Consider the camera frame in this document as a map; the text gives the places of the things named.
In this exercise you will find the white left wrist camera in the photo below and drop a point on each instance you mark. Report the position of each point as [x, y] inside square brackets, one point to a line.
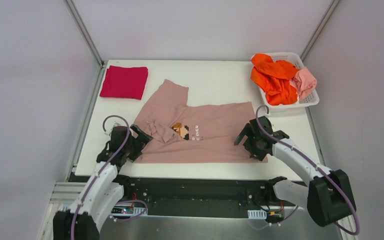
[109, 130]

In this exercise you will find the light pink t-shirt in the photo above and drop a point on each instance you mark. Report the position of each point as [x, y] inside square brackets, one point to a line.
[304, 82]

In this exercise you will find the orange t-shirt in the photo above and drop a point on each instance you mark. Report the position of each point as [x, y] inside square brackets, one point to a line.
[274, 77]

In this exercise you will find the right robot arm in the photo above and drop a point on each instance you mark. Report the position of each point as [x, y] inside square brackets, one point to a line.
[326, 194]

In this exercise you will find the left corner aluminium post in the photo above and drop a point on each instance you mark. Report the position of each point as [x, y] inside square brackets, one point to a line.
[76, 16]

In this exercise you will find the right corner aluminium post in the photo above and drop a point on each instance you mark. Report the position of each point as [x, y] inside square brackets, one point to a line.
[333, 5]

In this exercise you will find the beige pink printed t-shirt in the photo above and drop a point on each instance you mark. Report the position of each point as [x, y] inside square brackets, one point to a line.
[183, 134]

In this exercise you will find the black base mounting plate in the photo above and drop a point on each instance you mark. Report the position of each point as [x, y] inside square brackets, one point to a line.
[208, 198]

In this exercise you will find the aluminium frame rail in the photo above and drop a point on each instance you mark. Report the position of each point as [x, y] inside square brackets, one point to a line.
[287, 224]

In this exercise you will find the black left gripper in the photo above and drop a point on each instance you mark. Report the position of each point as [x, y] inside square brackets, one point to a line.
[135, 142]

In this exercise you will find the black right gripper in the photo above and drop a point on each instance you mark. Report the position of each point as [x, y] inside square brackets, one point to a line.
[248, 138]

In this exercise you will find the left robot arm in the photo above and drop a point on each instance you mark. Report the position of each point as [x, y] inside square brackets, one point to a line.
[85, 217]

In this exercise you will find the folded red t-shirt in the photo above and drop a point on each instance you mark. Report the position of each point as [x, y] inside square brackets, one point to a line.
[124, 82]

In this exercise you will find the corner aluminium post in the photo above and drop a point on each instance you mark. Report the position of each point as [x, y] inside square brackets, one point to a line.
[333, 5]
[76, 16]

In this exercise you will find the white plastic laundry basket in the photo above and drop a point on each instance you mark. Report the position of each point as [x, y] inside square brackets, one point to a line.
[311, 100]

